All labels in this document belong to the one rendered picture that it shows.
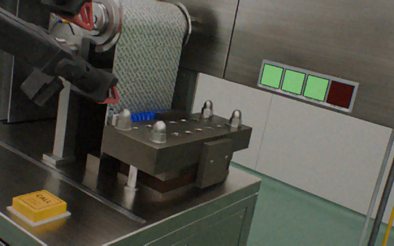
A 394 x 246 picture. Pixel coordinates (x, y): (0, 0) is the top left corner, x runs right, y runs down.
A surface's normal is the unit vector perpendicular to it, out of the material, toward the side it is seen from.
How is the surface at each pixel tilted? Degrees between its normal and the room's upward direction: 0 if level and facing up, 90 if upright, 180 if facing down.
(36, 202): 0
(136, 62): 90
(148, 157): 90
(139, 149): 90
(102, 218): 0
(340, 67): 90
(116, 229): 0
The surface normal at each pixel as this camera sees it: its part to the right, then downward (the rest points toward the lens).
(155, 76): 0.79, 0.30
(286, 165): -0.59, 0.10
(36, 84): -0.24, -0.08
